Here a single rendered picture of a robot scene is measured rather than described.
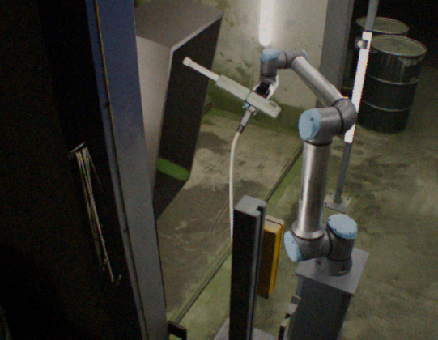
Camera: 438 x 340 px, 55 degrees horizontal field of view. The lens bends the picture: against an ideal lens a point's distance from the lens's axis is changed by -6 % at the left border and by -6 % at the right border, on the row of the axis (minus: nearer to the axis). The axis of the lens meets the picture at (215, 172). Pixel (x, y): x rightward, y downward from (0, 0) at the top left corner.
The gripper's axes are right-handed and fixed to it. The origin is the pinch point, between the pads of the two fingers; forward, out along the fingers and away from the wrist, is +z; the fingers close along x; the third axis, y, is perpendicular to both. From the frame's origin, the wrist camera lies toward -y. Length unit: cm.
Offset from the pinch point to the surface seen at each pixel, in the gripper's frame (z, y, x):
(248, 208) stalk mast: 97, -34, -17
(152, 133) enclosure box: 9, 36, 34
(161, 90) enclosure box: 9.7, 11.3, 37.9
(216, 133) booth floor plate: -180, 152, 27
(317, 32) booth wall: -205, 23, -6
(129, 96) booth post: 73, -24, 27
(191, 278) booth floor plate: -5, 136, -21
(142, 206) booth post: 71, 13, 11
